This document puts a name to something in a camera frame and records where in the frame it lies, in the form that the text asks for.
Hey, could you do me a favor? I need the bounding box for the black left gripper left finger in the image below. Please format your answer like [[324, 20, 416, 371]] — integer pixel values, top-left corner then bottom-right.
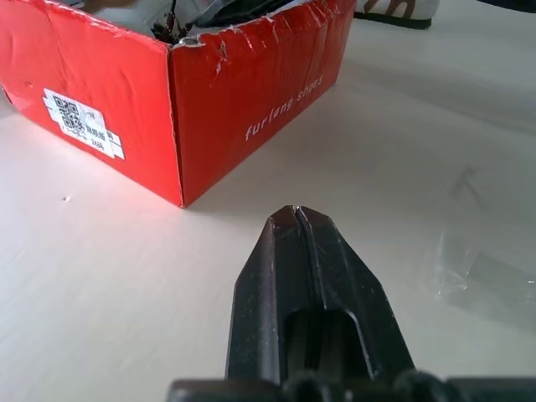
[[224, 204, 319, 384]]

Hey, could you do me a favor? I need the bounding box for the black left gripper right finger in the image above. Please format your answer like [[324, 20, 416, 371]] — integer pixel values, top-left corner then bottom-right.
[[295, 204, 416, 380]]

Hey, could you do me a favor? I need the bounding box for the red cardboard shoebox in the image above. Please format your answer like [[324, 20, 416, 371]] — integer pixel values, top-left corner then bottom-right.
[[0, 0, 358, 209]]

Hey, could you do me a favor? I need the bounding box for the clear plastic film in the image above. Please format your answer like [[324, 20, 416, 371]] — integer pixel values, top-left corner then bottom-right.
[[430, 229, 536, 319]]

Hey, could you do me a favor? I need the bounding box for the white barcode label sticker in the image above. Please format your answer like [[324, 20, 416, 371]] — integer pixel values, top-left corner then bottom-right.
[[41, 88, 126, 162]]

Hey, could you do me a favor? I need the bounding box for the white shoe with brown pattern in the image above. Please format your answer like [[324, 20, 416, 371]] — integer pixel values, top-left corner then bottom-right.
[[353, 0, 444, 31]]

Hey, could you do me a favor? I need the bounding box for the dark shoe with laces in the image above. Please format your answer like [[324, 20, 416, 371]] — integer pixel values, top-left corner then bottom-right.
[[150, 0, 302, 45]]

